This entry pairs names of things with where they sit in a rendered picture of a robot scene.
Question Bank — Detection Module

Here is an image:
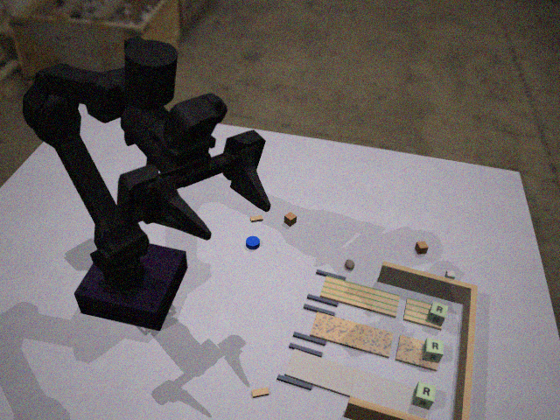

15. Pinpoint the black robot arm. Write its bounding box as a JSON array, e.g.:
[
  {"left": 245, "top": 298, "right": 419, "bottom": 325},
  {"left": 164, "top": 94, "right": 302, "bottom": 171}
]
[{"left": 23, "top": 36, "right": 227, "bottom": 297}]

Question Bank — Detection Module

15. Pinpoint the blue short cylinder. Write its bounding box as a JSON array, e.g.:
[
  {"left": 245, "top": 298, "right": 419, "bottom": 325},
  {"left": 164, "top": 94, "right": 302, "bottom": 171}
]
[{"left": 246, "top": 236, "right": 260, "bottom": 250}]

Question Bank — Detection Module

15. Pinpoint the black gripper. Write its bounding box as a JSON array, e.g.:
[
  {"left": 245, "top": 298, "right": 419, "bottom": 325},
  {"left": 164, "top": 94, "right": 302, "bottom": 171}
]
[{"left": 117, "top": 117, "right": 270, "bottom": 241}]

